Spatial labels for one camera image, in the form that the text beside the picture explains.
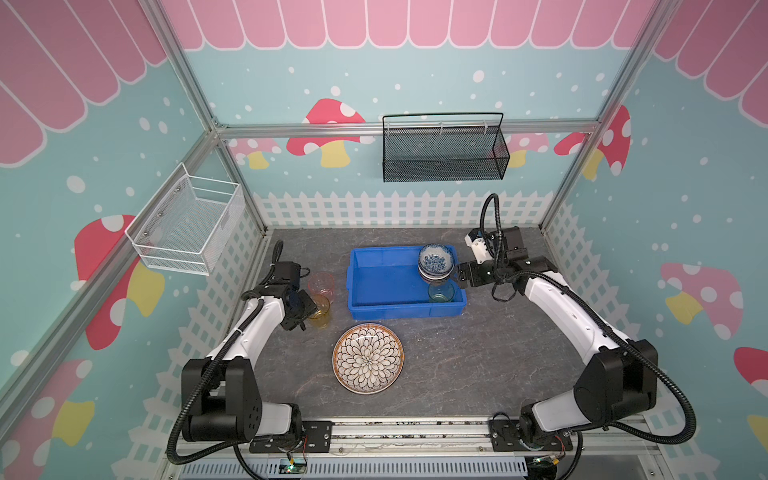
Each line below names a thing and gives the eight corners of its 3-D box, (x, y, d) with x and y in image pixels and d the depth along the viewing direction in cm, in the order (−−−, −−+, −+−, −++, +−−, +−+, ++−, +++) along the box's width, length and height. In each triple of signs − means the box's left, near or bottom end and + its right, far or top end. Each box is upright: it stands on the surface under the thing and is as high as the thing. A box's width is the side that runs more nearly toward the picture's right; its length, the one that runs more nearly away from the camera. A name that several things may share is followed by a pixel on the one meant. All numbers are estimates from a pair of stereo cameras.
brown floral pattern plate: (331, 395, 83) (328, 391, 79) (339, 330, 95) (337, 323, 92) (404, 395, 83) (404, 391, 79) (403, 329, 95) (403, 323, 92)
